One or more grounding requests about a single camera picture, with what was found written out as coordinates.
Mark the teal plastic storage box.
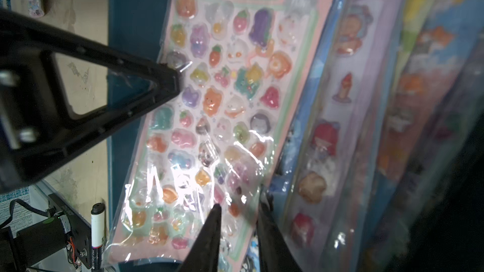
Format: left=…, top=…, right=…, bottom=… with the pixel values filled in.
left=105, top=0, right=182, bottom=272

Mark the black marker pen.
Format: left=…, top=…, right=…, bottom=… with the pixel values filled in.
left=91, top=203, right=106, bottom=271

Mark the pink bonbon sticker sheet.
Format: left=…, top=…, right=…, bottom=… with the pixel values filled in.
left=103, top=0, right=334, bottom=271

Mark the blue penguin sticker sheet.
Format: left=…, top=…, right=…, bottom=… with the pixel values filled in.
left=269, top=0, right=383, bottom=271

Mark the princess sticker sheet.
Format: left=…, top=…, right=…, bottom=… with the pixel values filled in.
left=274, top=0, right=429, bottom=271

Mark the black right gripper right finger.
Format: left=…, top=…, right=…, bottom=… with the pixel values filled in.
left=257, top=192, right=301, bottom=272

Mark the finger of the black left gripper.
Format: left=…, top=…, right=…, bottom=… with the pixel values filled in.
left=1, top=10, right=180, bottom=193

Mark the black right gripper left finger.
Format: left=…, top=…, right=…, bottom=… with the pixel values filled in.
left=177, top=203, right=222, bottom=272

